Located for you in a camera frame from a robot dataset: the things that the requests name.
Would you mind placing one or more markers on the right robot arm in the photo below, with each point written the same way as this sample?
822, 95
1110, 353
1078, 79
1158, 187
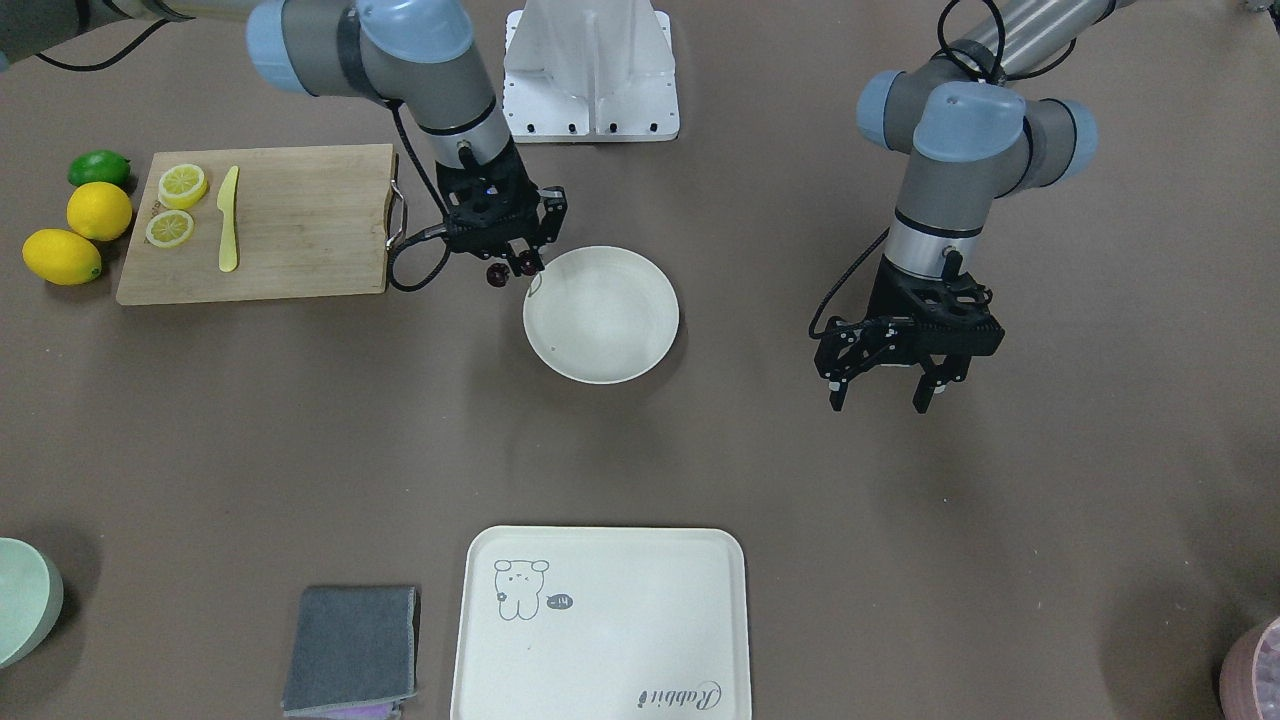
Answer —
414, 55

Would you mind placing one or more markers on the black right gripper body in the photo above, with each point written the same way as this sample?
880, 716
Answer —
551, 212

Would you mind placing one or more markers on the mint green bowl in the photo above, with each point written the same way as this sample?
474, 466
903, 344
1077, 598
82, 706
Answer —
32, 593

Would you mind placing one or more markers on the green lime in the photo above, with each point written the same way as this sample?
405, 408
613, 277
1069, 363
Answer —
99, 166

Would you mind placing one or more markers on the cream rabbit tray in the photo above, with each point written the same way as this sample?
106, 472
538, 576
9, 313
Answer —
603, 623

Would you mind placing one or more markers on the grey folded cloth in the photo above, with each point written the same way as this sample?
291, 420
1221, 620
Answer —
353, 654

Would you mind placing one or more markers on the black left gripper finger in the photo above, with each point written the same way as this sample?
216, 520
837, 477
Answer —
937, 375
838, 388

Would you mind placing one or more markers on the lemon slice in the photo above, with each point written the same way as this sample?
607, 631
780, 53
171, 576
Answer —
182, 186
169, 228

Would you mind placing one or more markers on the yellow plastic knife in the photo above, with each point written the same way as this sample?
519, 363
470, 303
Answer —
226, 202

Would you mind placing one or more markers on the pink bowl with ice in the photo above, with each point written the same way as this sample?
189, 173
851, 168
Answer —
1249, 675

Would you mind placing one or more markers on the wooden cutting board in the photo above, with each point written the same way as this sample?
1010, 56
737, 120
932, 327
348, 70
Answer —
310, 222

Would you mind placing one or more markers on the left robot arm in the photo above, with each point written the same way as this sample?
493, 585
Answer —
971, 138

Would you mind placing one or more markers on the round yellow lemon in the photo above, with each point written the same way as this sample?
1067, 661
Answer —
99, 211

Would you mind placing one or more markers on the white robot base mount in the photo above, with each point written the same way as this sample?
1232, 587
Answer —
590, 72

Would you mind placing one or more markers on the cream round plate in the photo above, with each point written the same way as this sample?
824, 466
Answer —
601, 315

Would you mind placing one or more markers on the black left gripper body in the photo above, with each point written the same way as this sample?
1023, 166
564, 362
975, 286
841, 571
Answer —
886, 298

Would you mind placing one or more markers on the dark red cherry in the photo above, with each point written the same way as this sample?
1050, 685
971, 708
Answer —
530, 264
497, 275

